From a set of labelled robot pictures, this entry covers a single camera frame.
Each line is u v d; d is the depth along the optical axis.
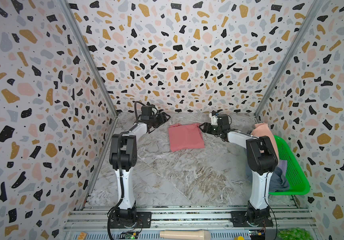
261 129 0.92
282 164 0.92
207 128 0.92
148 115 0.84
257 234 0.72
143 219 0.74
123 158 0.57
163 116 0.94
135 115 0.77
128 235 0.70
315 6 0.71
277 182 0.79
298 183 0.82
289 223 0.76
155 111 0.88
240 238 0.65
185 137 1.05
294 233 0.66
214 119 0.95
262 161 0.56
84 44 0.82
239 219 0.74
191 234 0.68
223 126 0.84
